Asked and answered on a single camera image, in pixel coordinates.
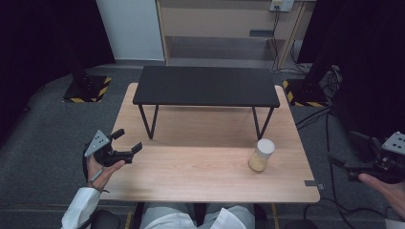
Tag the person's right hand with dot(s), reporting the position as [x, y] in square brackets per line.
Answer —
[389, 191]

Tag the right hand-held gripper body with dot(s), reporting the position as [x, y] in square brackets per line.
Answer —
[387, 157]

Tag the wooden shelf unit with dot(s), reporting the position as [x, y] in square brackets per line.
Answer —
[223, 22]

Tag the white panel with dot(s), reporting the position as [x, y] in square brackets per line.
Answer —
[130, 28]

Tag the black stand with striped base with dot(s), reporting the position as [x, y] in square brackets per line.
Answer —
[86, 89]
[304, 93]

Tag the person's legs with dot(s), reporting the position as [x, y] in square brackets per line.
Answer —
[197, 218]

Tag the jar with white lid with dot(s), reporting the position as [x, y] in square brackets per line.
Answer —
[261, 155]

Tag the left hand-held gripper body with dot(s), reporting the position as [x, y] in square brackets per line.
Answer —
[106, 155]

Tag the grey tape piece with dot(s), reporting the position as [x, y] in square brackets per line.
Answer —
[313, 183]

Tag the white wall socket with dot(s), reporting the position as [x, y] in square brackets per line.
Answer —
[282, 4]

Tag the black riser shelf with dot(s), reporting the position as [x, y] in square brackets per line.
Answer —
[206, 86]

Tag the person's left hand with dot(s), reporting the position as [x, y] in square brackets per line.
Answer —
[101, 173]

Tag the black curtain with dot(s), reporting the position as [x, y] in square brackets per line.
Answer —
[369, 47]
[41, 41]

